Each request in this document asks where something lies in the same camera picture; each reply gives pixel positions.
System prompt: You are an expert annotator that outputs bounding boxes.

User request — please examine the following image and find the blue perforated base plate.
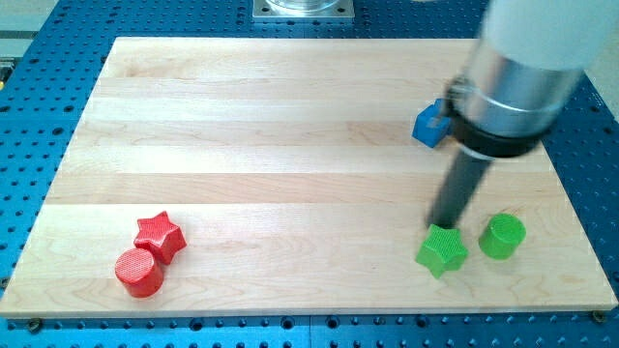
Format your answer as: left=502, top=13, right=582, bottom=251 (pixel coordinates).
left=1, top=0, right=618, bottom=347

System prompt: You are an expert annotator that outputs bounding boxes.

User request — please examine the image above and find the red star block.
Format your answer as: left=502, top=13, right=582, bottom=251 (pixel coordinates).
left=133, top=211, right=187, bottom=265

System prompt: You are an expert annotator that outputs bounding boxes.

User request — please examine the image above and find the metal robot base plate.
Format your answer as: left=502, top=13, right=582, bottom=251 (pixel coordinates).
left=252, top=0, right=355, bottom=19

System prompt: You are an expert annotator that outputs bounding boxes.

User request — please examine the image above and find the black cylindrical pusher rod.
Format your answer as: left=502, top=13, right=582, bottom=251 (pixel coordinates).
left=426, top=147, right=492, bottom=228

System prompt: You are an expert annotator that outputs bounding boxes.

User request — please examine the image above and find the red cylinder block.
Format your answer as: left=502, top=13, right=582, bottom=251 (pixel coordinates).
left=114, top=248, right=163, bottom=298

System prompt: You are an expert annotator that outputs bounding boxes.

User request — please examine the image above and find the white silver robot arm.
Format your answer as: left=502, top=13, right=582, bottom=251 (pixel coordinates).
left=424, top=0, right=618, bottom=228

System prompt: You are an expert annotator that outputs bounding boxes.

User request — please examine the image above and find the wooden board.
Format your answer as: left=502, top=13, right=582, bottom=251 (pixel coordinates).
left=1, top=37, right=617, bottom=318

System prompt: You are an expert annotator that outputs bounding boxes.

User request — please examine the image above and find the green star block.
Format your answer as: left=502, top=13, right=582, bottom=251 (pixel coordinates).
left=415, top=224, right=468, bottom=278

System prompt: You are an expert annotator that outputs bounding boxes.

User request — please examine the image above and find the green cylinder block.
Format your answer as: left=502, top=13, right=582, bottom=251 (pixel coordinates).
left=478, top=213, right=526, bottom=260

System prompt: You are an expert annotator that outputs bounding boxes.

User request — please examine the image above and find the blue cube block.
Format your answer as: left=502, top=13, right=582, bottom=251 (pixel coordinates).
left=411, top=99, right=452, bottom=148

